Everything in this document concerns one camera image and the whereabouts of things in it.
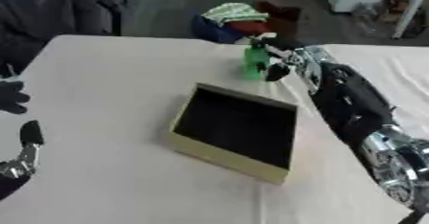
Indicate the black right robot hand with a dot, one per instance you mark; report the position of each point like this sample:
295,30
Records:
352,103

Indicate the brown cardboard box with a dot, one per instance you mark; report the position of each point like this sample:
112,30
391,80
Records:
397,6

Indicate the green white checked cloth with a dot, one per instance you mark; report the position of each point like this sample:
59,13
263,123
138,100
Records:
234,12

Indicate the blue cloth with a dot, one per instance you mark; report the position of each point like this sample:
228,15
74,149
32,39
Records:
211,30

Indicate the white table leg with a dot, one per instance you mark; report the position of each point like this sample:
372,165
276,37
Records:
410,9

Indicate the red cloth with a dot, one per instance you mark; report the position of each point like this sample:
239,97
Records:
248,26

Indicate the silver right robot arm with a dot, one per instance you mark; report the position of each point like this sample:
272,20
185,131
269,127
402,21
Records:
399,167

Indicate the tan cardboard box black inside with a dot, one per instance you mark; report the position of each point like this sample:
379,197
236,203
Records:
223,156

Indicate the green plastic bottle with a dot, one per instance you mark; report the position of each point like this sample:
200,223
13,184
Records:
254,62

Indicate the person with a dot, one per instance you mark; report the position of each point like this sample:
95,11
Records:
39,7

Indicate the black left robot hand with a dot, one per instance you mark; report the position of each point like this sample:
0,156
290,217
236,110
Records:
11,97

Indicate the dark brown bag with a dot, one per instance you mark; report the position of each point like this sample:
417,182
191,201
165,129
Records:
282,18

